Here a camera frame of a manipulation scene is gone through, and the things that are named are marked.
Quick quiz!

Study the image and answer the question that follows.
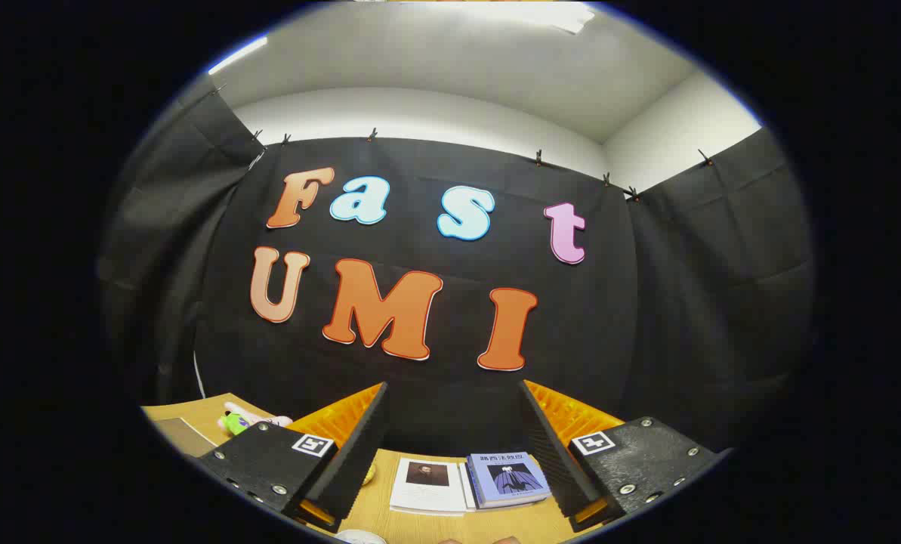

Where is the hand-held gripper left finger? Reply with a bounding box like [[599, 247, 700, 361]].
[[197, 382, 390, 533]]

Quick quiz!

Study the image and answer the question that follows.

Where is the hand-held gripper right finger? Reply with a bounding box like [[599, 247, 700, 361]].
[[518, 379, 730, 533]]

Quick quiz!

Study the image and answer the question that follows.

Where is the blue cover book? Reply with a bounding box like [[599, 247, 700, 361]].
[[465, 451, 552, 510]]

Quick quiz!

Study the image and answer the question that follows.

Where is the white portrait cover book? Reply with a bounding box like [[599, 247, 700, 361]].
[[389, 457, 476, 517]]

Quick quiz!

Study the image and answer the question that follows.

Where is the pink star plush toy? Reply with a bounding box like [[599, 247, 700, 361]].
[[218, 402, 294, 437]]

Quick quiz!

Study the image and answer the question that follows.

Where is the row of black cloth clips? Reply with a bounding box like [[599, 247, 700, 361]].
[[212, 83, 715, 202]]

